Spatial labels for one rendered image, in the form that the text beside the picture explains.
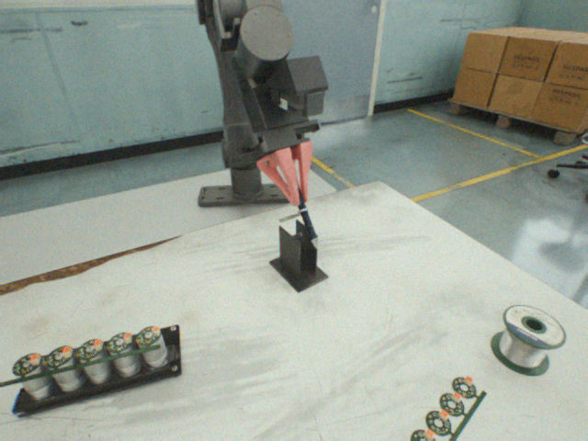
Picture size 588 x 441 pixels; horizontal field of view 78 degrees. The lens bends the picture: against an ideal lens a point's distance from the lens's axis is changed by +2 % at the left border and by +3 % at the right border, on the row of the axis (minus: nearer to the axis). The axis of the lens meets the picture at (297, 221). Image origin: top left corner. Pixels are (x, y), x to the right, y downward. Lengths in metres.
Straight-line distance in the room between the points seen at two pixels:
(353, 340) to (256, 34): 0.37
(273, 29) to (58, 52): 2.56
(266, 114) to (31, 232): 0.51
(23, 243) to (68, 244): 0.08
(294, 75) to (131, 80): 2.60
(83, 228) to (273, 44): 0.50
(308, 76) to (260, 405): 0.35
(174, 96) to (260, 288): 2.58
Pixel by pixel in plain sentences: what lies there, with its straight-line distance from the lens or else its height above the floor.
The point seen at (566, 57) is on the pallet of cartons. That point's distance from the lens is 3.67.
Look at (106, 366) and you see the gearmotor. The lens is 0.45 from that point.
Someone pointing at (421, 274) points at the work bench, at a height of 0.75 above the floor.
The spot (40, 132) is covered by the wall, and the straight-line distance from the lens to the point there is 3.05.
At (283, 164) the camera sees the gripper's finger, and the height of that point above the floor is 0.94.
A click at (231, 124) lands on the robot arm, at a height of 0.91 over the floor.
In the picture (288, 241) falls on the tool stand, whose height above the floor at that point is 0.81.
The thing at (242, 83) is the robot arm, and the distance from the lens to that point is 0.49.
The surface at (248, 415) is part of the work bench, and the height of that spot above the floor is 0.75.
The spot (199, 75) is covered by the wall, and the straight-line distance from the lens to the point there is 3.04.
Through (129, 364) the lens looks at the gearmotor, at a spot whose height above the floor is 0.79.
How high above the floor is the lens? 1.12
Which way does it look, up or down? 34 degrees down
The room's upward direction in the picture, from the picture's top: straight up
